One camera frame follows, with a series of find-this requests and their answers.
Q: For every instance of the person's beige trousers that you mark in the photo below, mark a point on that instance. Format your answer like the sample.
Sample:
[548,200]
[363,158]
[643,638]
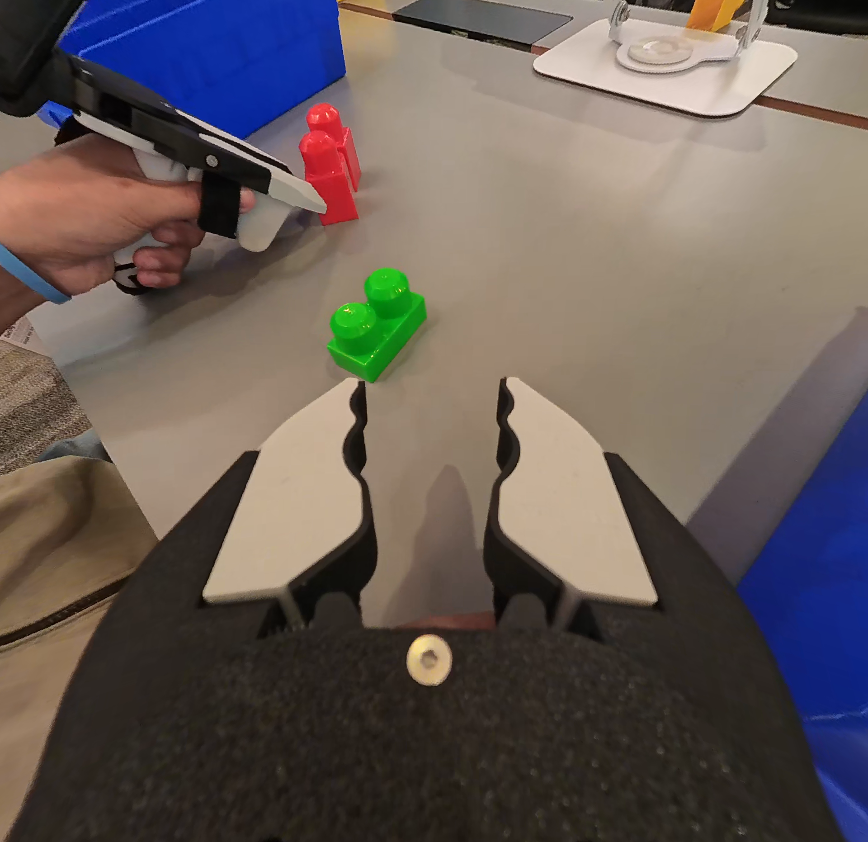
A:
[61,571]

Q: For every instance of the black inset table panel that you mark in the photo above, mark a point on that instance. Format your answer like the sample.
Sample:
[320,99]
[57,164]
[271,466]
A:
[482,17]

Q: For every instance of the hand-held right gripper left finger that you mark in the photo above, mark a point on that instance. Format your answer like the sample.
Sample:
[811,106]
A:
[292,503]

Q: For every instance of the person's left hand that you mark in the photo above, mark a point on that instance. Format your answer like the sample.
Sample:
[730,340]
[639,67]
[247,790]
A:
[95,211]

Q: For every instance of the person's left forearm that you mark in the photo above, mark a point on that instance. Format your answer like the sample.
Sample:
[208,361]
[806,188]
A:
[16,300]

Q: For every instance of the white document stand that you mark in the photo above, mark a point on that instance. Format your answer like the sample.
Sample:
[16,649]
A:
[678,76]

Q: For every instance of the green double toy block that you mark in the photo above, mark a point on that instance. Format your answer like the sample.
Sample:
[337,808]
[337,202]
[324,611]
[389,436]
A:
[380,327]

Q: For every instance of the small orange cube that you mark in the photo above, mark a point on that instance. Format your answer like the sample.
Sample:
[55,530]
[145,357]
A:
[716,4]

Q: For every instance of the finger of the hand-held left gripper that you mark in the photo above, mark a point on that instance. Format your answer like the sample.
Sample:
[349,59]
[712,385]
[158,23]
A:
[278,184]

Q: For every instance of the red toy block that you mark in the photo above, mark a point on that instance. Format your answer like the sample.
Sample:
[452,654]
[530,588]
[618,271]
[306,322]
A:
[339,123]
[330,184]

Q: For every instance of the blue plastic bin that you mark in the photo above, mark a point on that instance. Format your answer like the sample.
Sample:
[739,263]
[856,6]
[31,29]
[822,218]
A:
[814,625]
[231,42]

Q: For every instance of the blue wristband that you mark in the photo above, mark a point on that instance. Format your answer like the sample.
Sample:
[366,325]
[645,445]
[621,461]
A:
[34,275]

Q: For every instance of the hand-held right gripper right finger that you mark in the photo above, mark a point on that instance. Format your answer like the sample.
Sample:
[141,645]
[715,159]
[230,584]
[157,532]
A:
[573,503]

